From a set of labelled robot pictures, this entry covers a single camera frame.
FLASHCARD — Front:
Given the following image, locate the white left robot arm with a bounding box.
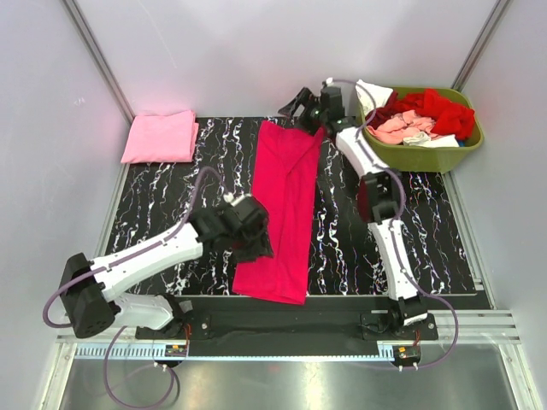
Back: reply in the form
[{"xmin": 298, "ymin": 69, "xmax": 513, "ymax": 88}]
[{"xmin": 59, "ymin": 198, "xmax": 273, "ymax": 339}]

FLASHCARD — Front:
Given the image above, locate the aluminium frame rail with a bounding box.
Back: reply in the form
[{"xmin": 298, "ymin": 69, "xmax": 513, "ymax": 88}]
[{"xmin": 55, "ymin": 308, "xmax": 523, "ymax": 346}]

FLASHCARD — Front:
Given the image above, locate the black marbled table mat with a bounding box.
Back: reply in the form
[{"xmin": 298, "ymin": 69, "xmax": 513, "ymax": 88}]
[{"xmin": 105, "ymin": 117, "xmax": 491, "ymax": 310}]

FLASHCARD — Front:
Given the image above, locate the magenta t shirt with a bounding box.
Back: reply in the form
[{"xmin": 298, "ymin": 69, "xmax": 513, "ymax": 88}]
[{"xmin": 232, "ymin": 121, "xmax": 323, "ymax": 305}]

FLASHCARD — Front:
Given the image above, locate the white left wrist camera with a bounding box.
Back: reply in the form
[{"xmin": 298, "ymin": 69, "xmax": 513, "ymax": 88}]
[{"xmin": 222, "ymin": 192, "xmax": 268, "ymax": 235}]

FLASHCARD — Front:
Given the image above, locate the olive green plastic basket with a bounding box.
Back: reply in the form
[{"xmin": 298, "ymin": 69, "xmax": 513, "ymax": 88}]
[{"xmin": 361, "ymin": 86, "xmax": 484, "ymax": 173}]

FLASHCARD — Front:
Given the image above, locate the peach garment in basket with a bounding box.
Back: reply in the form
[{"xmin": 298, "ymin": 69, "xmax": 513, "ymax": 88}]
[{"xmin": 366, "ymin": 110, "xmax": 437, "ymax": 145}]

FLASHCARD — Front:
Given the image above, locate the left aluminium corner post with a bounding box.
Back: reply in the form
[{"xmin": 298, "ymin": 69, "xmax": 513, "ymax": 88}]
[{"xmin": 60, "ymin": 0, "xmax": 135, "ymax": 125}]

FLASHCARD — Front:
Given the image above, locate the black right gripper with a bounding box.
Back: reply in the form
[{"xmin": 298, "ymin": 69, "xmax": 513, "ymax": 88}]
[{"xmin": 278, "ymin": 86, "xmax": 327, "ymax": 136}]

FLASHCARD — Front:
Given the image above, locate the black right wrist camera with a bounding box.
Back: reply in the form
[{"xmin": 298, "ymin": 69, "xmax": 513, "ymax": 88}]
[{"xmin": 320, "ymin": 78, "xmax": 345, "ymax": 122}]

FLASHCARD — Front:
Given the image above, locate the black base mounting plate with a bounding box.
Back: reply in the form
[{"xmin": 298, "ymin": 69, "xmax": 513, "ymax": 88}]
[{"xmin": 134, "ymin": 294, "xmax": 438, "ymax": 358}]

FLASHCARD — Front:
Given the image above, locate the white cloth in basket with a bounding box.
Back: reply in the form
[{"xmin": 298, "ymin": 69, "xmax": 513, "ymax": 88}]
[{"xmin": 356, "ymin": 79, "xmax": 393, "ymax": 114}]

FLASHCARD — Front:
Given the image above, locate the aluminium corner post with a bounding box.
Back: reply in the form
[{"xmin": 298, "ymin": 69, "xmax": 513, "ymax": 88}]
[
  {"xmin": 451, "ymin": 0, "xmax": 513, "ymax": 92},
  {"xmin": 60, "ymin": 0, "xmax": 135, "ymax": 125}
]

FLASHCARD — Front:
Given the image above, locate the folded pink t shirt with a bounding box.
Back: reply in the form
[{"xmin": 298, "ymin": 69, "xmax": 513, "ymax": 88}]
[{"xmin": 121, "ymin": 110, "xmax": 199, "ymax": 164}]

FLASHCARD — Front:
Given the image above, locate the dark red garment in basket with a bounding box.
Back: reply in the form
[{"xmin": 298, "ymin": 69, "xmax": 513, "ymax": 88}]
[{"xmin": 366, "ymin": 91, "xmax": 398, "ymax": 128}]

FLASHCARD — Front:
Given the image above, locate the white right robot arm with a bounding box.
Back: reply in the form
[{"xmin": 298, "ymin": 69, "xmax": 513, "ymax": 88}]
[{"xmin": 279, "ymin": 85, "xmax": 427, "ymax": 339}]

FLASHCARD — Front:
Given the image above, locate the right aluminium corner post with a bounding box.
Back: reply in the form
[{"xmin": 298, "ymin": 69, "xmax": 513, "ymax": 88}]
[{"xmin": 451, "ymin": 0, "xmax": 513, "ymax": 92}]

